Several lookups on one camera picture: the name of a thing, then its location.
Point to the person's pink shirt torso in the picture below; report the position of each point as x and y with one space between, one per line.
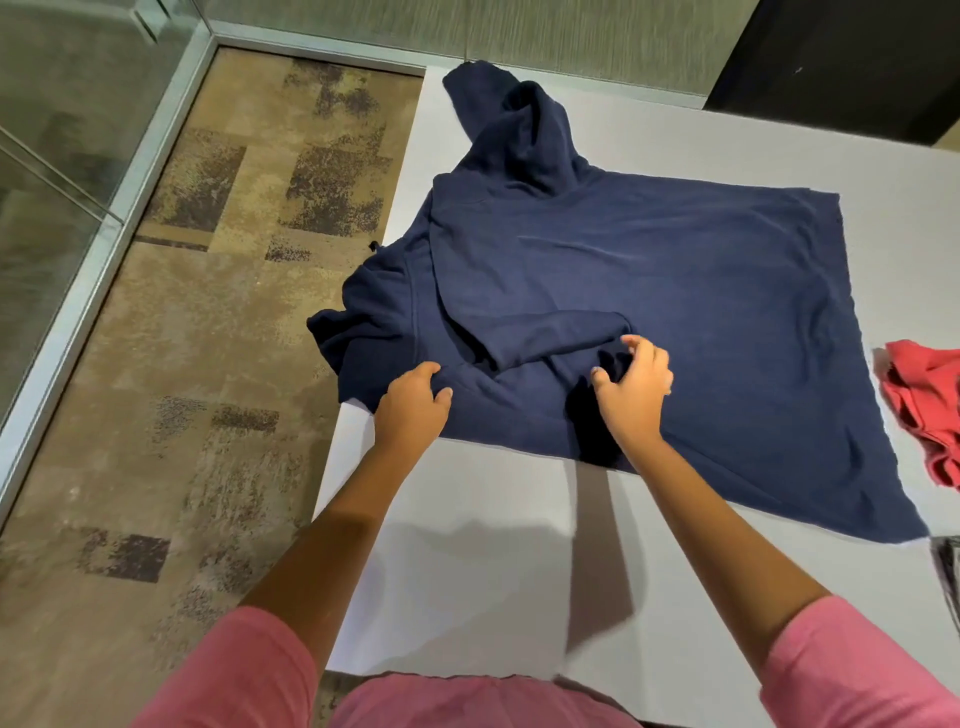
480 705

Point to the metal glass door bracket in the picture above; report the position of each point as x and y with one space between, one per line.
154 19

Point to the person's right forearm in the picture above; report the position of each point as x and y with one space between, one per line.
727 540

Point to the person's left pink sleeve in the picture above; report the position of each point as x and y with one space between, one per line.
232 675

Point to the person's left forearm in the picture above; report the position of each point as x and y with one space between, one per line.
337 547

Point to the person's left hand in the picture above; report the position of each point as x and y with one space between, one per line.
409 412

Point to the person's right hand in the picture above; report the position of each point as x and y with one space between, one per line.
634 397

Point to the black mesh office chair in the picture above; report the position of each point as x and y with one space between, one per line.
840 67

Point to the navy blue hoodie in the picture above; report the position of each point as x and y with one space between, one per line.
675 300

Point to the striped knit top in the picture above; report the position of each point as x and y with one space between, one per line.
949 577

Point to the person's right pink sleeve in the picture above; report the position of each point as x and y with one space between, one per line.
855 667

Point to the red garment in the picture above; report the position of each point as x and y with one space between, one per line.
930 405

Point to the person's pink sleeve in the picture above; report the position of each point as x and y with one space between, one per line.
855 667
232 675

